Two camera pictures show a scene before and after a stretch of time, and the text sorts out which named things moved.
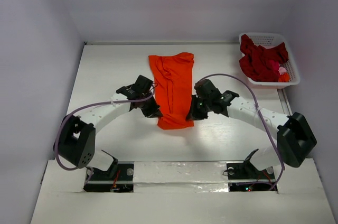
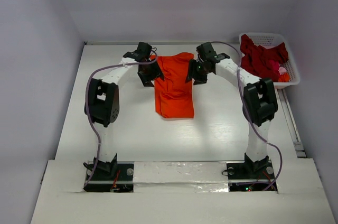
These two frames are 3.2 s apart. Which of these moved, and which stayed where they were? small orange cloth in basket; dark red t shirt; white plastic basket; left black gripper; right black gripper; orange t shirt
Moved: left black gripper; orange t shirt; right black gripper
Stayed: dark red t shirt; white plastic basket; small orange cloth in basket
